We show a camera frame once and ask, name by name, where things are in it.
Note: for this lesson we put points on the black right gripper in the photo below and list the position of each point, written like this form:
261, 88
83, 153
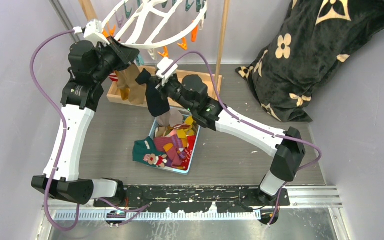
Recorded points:
163, 88

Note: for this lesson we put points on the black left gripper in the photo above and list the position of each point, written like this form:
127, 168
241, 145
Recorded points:
125, 55

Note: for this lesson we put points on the tan brown sock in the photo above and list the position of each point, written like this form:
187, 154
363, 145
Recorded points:
123, 78
136, 91

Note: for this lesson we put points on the black sock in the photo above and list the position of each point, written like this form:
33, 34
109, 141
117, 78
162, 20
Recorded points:
155, 96

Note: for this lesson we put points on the white clothes peg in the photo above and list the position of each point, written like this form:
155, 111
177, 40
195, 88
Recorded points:
152, 53

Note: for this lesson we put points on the mustard yellow sock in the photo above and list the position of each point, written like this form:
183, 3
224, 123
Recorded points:
124, 93

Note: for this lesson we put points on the white plastic sock hanger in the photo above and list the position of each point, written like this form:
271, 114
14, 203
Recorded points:
155, 24

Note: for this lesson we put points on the red white striped santa sock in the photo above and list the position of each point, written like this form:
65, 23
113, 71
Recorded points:
113, 77

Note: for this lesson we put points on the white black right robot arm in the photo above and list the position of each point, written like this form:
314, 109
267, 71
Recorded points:
284, 146

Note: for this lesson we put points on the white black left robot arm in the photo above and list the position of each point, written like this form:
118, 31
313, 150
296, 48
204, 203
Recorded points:
90, 65

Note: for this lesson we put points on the wooden hanger stand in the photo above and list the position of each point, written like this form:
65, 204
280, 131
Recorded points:
189, 92

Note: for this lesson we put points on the orange clothes peg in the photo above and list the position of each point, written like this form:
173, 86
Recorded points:
164, 53

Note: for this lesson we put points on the maroon purple sock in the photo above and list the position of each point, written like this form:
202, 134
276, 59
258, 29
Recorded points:
173, 146

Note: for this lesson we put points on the light blue sock basket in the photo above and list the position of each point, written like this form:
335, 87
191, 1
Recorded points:
178, 122

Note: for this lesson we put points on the green reindeer christmas sock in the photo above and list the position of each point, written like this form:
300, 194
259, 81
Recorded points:
145, 152

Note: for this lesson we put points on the black floral plush blanket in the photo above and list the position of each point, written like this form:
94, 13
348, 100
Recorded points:
315, 39

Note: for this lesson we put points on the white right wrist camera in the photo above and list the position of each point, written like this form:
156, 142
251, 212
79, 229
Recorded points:
165, 69

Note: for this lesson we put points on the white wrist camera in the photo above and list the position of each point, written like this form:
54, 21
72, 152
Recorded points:
165, 69
94, 33

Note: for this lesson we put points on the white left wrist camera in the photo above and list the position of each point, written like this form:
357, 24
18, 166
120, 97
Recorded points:
94, 33

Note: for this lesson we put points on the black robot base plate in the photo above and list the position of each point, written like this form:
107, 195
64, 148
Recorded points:
198, 199

